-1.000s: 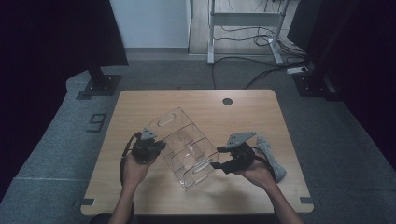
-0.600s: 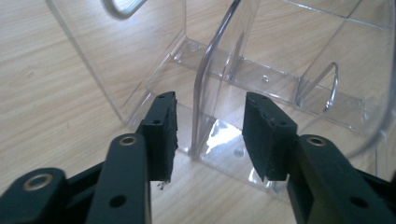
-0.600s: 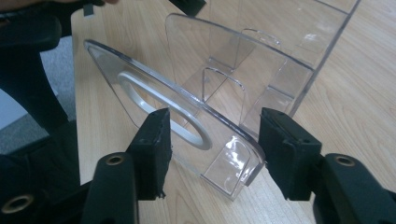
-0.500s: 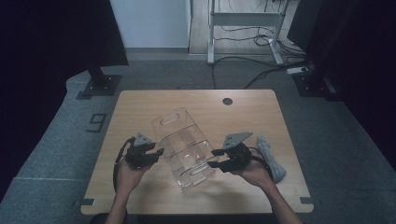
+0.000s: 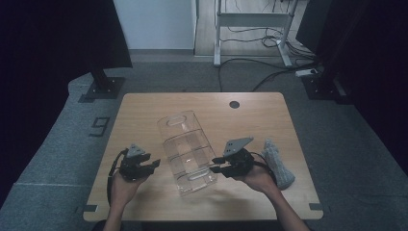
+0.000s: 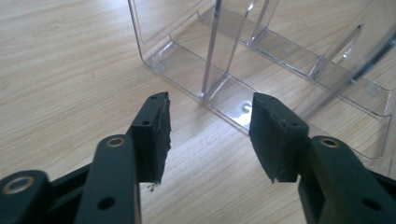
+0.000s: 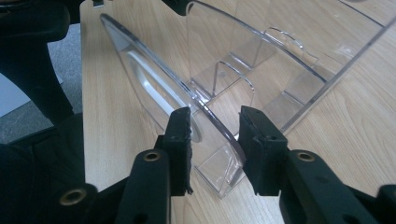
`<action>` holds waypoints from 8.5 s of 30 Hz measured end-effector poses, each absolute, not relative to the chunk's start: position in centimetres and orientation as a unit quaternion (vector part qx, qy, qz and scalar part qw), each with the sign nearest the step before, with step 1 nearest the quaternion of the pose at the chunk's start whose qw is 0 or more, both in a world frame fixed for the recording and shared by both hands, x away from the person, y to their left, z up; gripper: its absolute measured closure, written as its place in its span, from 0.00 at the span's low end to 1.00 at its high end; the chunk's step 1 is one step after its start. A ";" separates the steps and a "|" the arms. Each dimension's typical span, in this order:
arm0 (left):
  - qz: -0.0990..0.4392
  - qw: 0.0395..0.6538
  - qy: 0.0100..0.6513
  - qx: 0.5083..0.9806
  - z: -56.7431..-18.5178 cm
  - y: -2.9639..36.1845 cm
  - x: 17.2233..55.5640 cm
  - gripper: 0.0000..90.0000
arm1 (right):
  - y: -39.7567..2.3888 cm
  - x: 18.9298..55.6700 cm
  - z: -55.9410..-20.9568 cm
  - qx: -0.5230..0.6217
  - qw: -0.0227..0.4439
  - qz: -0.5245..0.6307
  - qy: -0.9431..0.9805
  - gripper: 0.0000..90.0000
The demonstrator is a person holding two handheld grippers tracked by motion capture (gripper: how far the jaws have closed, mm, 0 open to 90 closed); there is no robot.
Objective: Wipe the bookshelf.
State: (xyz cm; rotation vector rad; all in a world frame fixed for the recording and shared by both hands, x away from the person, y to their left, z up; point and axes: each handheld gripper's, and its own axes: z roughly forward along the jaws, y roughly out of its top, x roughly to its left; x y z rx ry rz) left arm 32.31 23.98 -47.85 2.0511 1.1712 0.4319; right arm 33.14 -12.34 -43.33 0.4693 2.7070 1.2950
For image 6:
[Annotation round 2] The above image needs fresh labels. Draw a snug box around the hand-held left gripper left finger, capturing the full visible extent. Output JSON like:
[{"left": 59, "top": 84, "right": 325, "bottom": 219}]
[{"left": 125, "top": 91, "right": 172, "bottom": 185}]

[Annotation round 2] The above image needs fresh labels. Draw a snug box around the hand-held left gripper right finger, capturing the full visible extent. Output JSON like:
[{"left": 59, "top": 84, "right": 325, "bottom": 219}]
[{"left": 247, "top": 92, "right": 311, "bottom": 184}]

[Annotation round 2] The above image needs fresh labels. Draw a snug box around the clear plastic organizer box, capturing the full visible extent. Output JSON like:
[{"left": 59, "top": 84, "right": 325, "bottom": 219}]
[{"left": 126, "top": 0, "right": 396, "bottom": 181}]

